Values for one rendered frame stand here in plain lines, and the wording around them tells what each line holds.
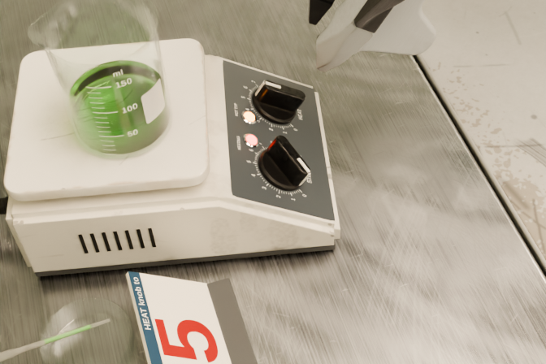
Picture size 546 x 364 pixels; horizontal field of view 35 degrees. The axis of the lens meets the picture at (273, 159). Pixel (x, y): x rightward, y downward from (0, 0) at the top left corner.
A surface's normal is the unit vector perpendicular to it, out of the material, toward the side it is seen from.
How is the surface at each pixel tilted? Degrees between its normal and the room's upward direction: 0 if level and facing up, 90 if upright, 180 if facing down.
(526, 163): 0
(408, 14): 85
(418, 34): 85
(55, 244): 90
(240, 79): 30
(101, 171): 0
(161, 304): 40
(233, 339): 0
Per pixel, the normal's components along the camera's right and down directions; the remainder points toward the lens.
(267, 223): 0.08, 0.76
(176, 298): 0.58, -0.65
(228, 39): -0.04, -0.64
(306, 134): 0.47, -0.59
